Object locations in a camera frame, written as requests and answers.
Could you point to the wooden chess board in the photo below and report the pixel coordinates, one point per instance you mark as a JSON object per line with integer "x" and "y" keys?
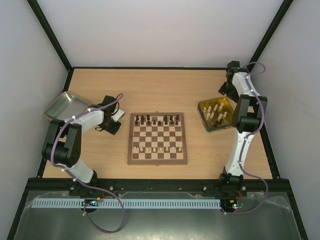
{"x": 157, "y": 138}

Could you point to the right black frame post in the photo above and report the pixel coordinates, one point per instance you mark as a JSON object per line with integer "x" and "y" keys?
{"x": 280, "y": 14}

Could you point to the gold metal tin tray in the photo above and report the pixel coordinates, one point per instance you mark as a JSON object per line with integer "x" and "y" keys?
{"x": 215, "y": 114}

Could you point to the left black frame post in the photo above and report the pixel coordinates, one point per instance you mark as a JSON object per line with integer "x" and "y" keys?
{"x": 39, "y": 14}

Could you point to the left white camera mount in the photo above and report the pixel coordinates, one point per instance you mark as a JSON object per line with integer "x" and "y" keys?
{"x": 117, "y": 115}

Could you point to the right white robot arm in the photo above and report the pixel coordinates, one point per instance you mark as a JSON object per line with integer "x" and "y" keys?
{"x": 248, "y": 119}

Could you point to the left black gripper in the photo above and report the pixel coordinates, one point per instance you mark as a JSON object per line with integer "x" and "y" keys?
{"x": 112, "y": 131}

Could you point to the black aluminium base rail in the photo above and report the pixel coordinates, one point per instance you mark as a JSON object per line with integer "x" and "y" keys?
{"x": 206, "y": 188}

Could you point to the silver metal tin lid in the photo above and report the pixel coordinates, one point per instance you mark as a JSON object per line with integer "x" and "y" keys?
{"x": 65, "y": 106}

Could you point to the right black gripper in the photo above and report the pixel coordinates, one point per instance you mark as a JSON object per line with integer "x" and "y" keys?
{"x": 225, "y": 90}

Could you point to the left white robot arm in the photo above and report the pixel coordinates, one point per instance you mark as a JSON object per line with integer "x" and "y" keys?
{"x": 63, "y": 140}

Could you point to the grey slotted cable duct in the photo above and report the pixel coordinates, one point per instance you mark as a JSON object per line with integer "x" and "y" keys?
{"x": 74, "y": 203}

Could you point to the black frame post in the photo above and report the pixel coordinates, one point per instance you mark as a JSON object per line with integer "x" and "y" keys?
{"x": 280, "y": 14}
{"x": 39, "y": 14}

